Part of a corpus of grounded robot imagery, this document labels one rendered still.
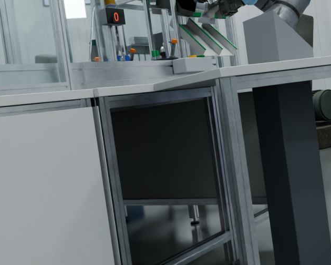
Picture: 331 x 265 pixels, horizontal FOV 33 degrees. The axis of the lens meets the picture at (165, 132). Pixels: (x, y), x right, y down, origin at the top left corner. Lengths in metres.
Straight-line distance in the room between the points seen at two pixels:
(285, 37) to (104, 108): 0.71
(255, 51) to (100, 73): 0.61
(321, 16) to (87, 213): 10.80
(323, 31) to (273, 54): 10.21
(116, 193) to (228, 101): 0.51
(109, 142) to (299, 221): 0.77
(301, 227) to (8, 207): 1.09
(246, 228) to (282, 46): 0.71
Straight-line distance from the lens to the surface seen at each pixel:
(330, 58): 1.95
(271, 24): 2.10
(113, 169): 1.92
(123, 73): 2.11
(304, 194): 2.15
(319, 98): 7.21
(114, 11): 2.56
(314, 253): 2.21
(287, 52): 2.10
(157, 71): 2.27
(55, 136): 1.75
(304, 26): 8.16
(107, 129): 1.91
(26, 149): 1.68
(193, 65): 2.37
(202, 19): 2.74
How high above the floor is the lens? 0.76
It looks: 2 degrees down
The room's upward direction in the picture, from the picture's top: 8 degrees counter-clockwise
